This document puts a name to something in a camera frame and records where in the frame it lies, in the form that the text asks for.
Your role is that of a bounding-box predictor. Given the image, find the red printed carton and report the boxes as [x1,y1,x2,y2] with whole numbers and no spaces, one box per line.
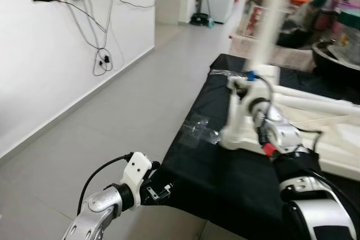
[244,4,272,38]

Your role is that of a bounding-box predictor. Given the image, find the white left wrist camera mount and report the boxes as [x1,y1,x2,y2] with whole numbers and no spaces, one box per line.
[120,151,154,211]

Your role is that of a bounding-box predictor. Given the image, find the thin black wall cable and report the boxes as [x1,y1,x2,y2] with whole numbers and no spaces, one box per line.
[107,0,156,11]

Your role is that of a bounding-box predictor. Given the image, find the green pot lid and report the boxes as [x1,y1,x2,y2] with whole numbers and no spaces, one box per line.
[337,8,360,28]

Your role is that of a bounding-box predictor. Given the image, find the beige patterned cloth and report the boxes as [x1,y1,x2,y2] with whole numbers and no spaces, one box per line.
[230,34,317,73]

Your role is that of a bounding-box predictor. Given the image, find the white plastic children table top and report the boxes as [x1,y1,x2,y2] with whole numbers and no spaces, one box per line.
[219,76,360,182]

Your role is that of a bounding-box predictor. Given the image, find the black wok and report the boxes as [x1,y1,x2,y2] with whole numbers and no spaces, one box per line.
[310,40,360,81]

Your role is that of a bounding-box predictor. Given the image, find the black plastic bag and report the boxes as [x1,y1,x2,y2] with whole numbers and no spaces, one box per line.
[281,0,334,48]

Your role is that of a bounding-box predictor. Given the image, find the black tablecloth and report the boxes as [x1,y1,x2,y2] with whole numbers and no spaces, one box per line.
[163,53,360,240]

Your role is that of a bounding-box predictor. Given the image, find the black coiled hose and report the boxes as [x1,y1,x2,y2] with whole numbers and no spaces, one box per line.
[190,12,212,28]

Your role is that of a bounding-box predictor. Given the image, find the clear tape strip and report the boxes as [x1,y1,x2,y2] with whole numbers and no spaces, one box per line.
[209,68,249,79]

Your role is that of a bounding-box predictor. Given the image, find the black hanging wall cables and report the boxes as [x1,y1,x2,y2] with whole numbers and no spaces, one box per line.
[56,0,117,78]

